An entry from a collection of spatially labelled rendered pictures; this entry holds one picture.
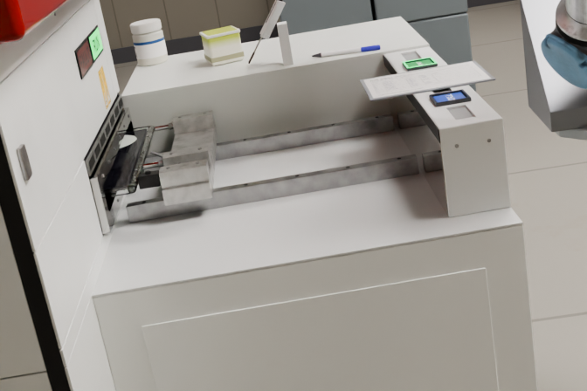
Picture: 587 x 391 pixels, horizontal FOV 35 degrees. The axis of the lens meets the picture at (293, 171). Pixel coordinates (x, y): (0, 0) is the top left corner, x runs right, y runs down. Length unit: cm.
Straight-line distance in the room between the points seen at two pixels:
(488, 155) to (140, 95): 79
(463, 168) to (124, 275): 52
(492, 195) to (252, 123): 65
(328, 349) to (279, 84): 67
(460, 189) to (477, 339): 22
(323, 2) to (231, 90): 197
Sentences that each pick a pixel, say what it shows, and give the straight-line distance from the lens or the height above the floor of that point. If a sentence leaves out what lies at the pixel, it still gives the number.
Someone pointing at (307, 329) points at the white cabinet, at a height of 71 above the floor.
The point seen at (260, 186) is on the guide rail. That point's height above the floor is 85.
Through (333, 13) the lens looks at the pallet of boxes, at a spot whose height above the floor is 73.
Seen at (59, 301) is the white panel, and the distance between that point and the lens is 121.
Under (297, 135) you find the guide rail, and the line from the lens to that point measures 184.
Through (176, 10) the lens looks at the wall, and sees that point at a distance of 753.
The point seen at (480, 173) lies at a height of 88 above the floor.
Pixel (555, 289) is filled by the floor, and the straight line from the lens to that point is 297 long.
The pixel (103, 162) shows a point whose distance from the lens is 156.
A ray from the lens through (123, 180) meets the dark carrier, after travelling 159.
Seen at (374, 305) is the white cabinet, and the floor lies 73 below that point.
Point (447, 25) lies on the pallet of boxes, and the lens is 389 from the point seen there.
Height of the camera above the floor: 137
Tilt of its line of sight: 19 degrees down
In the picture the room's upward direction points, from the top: 10 degrees counter-clockwise
